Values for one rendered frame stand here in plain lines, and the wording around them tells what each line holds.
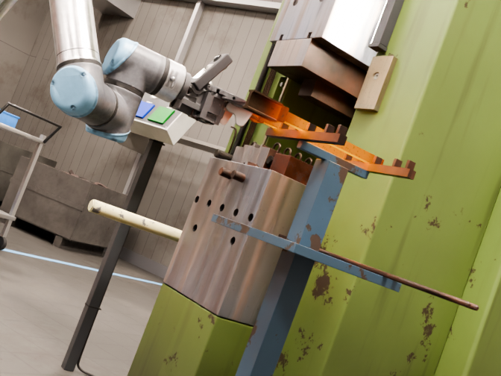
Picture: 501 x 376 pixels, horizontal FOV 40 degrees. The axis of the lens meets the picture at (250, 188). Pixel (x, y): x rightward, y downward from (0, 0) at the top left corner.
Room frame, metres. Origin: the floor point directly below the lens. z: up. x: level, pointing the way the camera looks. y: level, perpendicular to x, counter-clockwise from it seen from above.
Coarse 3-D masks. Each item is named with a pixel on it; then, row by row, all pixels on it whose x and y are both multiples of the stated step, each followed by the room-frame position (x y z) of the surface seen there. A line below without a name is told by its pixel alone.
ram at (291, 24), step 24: (288, 0) 2.32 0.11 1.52; (312, 0) 2.19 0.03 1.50; (336, 0) 2.08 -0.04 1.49; (360, 0) 2.13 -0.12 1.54; (384, 0) 2.18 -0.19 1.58; (288, 24) 2.27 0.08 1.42; (312, 24) 2.14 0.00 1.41; (336, 24) 2.10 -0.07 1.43; (360, 24) 2.15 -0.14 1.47; (336, 48) 2.14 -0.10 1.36; (360, 48) 2.17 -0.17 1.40
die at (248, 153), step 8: (240, 152) 2.26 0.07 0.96; (248, 152) 2.22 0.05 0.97; (256, 152) 2.18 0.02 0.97; (264, 152) 2.14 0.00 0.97; (272, 152) 2.13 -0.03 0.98; (232, 160) 2.29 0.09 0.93; (240, 160) 2.24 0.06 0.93; (248, 160) 2.20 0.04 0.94; (256, 160) 2.17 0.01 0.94; (264, 160) 2.13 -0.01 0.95
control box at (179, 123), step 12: (144, 96) 2.58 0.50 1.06; (156, 108) 2.51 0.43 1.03; (144, 120) 2.49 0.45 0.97; (168, 120) 2.45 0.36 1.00; (180, 120) 2.46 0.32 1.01; (192, 120) 2.51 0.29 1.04; (132, 132) 2.59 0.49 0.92; (144, 132) 2.53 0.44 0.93; (156, 132) 2.47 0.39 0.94; (168, 132) 2.43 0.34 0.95; (180, 132) 2.48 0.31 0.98
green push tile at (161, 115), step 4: (160, 108) 2.49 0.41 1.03; (164, 108) 2.49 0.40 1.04; (168, 108) 2.48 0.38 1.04; (156, 112) 2.49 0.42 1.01; (160, 112) 2.48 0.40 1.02; (164, 112) 2.47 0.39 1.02; (168, 112) 2.47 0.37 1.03; (172, 112) 2.46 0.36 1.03; (152, 116) 2.47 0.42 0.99; (156, 116) 2.47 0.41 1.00; (160, 116) 2.46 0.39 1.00; (164, 116) 2.46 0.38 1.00; (168, 116) 2.45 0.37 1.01; (148, 120) 2.48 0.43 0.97; (152, 120) 2.46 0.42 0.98; (156, 120) 2.45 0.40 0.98; (160, 120) 2.45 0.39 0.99; (164, 120) 2.44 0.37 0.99
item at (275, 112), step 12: (252, 96) 1.49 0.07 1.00; (264, 96) 1.50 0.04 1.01; (252, 108) 1.49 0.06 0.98; (264, 108) 1.51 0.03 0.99; (276, 108) 1.53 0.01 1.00; (288, 108) 1.52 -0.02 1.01; (276, 120) 1.52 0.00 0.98; (288, 120) 1.54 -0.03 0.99; (300, 120) 1.55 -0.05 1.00; (348, 144) 1.62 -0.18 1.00; (360, 156) 1.64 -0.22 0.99; (372, 156) 1.66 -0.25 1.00
